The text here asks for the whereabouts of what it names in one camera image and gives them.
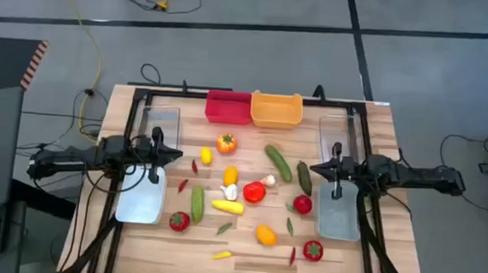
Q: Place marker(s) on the black aluminium table frame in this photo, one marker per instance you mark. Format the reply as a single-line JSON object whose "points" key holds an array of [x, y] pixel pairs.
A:
{"points": [[178, 92]]}

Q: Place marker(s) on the red chili pepper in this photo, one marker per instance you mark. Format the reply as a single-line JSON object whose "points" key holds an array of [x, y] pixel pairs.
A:
{"points": [[292, 257], [183, 186], [194, 166]]}

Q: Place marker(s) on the white plastic bin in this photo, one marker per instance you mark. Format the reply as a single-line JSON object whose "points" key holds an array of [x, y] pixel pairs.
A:
{"points": [[140, 204], [337, 222]]}

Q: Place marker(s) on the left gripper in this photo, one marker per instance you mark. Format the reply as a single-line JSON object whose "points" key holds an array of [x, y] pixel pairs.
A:
{"points": [[150, 151]]}

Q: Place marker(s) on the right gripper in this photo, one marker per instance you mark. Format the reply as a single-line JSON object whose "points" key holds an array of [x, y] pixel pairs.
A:
{"points": [[347, 169]]}

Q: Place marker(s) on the yellow chili pepper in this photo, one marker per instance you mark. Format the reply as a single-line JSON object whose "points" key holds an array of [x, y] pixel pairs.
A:
{"points": [[222, 255]]}

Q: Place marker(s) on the red tomato green stem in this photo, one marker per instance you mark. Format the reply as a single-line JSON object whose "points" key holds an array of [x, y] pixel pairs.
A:
{"points": [[179, 222], [313, 250], [303, 204]]}

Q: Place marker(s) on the orange plastic basket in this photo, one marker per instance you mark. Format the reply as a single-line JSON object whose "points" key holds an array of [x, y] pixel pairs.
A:
{"points": [[276, 110]]}

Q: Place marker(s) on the small white garlic bulb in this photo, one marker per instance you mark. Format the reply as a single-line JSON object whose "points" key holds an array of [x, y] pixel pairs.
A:
{"points": [[269, 181]]}

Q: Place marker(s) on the clear plastic bin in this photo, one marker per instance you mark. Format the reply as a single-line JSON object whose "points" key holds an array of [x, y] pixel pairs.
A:
{"points": [[330, 129], [168, 118]]}

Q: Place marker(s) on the yellow-orange lemon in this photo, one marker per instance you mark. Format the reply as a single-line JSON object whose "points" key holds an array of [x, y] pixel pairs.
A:
{"points": [[231, 177]]}

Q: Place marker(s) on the dark green cucumber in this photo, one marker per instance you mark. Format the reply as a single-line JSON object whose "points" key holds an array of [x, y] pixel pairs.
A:
{"points": [[304, 178]]}

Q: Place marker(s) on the orange bell pepper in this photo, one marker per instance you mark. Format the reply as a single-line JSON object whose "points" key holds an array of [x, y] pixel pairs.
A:
{"points": [[226, 144]]}

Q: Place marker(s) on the green chili pepper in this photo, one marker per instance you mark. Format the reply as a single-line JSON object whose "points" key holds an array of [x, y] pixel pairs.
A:
{"points": [[290, 208]]}

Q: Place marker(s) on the red plastic basket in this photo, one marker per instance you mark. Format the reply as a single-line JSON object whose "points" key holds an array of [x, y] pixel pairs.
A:
{"points": [[228, 109]]}

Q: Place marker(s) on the bright green cucumber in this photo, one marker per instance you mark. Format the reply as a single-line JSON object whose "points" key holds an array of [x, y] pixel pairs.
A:
{"points": [[278, 163]]}

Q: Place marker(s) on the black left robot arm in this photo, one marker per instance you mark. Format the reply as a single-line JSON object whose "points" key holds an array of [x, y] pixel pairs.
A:
{"points": [[74, 159]]}

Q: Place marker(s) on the large black striped-edge mat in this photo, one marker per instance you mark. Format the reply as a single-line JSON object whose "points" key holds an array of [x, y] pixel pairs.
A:
{"points": [[3, 64]]}

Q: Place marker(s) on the small yellow lemon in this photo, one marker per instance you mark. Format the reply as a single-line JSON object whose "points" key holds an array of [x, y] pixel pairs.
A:
{"points": [[206, 156]]}

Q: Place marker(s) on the yellow power plug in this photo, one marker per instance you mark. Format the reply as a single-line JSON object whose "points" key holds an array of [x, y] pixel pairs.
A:
{"points": [[162, 5]]}

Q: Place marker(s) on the yellow corn cob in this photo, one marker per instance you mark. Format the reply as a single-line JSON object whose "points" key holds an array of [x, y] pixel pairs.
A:
{"points": [[227, 207]]}

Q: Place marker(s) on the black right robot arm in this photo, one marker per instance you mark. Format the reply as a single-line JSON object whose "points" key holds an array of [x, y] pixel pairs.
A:
{"points": [[417, 178]]}

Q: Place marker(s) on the green leaf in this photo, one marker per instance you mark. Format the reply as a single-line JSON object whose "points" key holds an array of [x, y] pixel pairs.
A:
{"points": [[223, 229], [289, 226]]}

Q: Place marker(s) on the pale green cucumber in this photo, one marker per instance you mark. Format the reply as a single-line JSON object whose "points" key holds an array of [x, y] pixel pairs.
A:
{"points": [[197, 204]]}

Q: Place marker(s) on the orange mango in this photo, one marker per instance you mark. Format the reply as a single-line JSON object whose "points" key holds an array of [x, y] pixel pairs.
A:
{"points": [[266, 235]]}

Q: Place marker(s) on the large white garlic bulb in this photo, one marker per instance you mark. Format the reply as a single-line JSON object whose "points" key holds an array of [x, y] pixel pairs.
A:
{"points": [[231, 192]]}

